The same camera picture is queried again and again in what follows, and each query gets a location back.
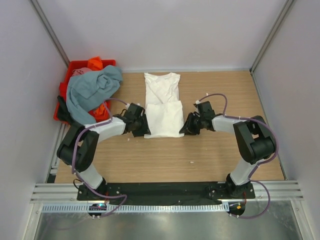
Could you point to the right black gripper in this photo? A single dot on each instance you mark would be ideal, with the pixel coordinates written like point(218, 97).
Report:
point(188, 129)

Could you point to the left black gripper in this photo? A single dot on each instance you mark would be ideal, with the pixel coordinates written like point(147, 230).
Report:
point(145, 129)

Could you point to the white printed t-shirt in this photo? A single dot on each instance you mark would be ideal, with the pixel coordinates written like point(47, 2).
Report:
point(163, 108)

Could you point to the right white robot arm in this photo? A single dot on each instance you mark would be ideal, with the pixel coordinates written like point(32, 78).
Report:
point(255, 140)

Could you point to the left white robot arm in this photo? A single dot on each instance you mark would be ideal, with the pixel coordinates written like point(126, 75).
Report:
point(79, 145)

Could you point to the blue-grey t-shirt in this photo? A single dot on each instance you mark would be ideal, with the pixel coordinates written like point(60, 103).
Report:
point(88, 91)

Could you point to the black t-shirt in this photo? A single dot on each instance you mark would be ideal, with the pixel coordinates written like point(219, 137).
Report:
point(63, 114)

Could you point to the orange t-shirt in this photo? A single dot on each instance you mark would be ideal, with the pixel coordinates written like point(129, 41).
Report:
point(100, 113)

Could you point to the pink t-shirt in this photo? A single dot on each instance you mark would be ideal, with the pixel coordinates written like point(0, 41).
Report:
point(80, 71)

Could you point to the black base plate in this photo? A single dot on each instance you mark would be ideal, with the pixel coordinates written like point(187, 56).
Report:
point(177, 193)

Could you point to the slotted cable duct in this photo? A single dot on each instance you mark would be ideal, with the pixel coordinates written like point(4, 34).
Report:
point(99, 208)

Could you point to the aluminium frame rail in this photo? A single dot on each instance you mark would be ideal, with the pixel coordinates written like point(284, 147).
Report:
point(279, 190)

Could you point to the right aluminium frame post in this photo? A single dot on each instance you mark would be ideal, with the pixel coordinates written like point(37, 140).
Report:
point(280, 19)

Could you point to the aluminium frame post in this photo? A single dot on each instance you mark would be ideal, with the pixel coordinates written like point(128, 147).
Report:
point(280, 19)
point(49, 30)

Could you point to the left aluminium frame post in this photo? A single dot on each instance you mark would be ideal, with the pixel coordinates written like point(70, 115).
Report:
point(49, 30)

